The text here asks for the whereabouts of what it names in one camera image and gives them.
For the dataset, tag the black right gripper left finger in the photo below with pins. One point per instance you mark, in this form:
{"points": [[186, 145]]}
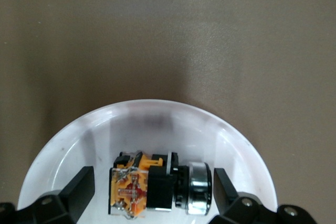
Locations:
{"points": [[78, 195]]}

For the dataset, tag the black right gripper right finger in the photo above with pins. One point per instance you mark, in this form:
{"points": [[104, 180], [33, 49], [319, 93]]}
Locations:
{"points": [[225, 195]]}

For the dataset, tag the orange push button switch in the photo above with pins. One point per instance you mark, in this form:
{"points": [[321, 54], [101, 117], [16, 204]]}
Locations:
{"points": [[157, 187]]}

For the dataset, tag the white round plate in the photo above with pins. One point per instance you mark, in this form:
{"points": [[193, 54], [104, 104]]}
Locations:
{"points": [[65, 155]]}

